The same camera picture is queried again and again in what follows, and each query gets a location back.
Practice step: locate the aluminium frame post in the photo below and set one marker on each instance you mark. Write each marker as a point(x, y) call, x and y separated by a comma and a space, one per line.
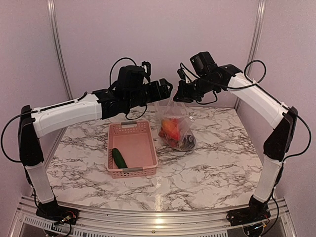
point(58, 47)
point(258, 26)

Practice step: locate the orange yellow fruit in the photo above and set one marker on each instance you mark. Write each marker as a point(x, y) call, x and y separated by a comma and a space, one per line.
point(170, 125)

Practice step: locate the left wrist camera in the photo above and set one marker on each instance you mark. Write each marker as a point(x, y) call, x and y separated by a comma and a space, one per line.
point(147, 66)

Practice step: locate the front aluminium table rail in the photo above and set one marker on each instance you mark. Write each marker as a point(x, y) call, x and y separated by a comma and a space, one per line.
point(100, 222)

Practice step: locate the left rear aluminium frame post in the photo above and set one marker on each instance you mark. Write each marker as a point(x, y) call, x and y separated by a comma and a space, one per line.
point(58, 47)

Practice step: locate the aluminium table rail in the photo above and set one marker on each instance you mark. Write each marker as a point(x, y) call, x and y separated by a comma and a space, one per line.
point(217, 106)
point(100, 222)
point(50, 157)

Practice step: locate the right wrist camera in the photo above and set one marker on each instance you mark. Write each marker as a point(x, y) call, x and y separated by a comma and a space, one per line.
point(185, 74)

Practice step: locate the right rear aluminium frame post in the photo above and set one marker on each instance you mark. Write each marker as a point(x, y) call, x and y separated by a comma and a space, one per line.
point(258, 26)

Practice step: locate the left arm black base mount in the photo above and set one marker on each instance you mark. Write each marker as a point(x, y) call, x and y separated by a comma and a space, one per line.
point(59, 213)

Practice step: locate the red lychee bunch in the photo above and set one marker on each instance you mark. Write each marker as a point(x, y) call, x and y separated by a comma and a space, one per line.
point(172, 139)

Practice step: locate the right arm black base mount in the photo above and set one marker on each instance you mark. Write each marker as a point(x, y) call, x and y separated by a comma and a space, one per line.
point(247, 215)

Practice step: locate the pink perforated plastic basket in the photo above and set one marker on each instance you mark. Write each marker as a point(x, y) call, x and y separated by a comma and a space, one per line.
point(135, 143)

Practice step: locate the left aluminium table rail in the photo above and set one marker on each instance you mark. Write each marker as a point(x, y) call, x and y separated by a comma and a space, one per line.
point(50, 157)

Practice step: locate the clear zip top bag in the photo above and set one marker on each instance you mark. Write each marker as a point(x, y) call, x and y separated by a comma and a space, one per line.
point(173, 111)

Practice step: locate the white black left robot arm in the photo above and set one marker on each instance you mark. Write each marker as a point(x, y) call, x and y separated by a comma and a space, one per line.
point(133, 88)

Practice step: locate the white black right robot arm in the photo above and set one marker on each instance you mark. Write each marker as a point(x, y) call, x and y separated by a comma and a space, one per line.
point(213, 78)

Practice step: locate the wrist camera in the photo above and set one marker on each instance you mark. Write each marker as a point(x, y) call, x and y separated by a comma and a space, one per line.
point(147, 66)
point(185, 74)

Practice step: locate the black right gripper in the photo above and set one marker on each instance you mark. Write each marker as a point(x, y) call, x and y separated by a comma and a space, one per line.
point(183, 94)

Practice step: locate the dark green cucumber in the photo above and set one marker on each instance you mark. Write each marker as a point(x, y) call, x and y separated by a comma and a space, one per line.
point(118, 159)

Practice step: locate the purple eggplant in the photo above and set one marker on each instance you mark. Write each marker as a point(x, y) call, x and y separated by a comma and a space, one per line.
point(188, 142)

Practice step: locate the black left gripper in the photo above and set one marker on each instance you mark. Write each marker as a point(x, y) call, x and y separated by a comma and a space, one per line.
point(166, 93)

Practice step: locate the rear aluminium table rail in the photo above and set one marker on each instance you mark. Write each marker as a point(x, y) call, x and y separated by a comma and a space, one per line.
point(217, 106)

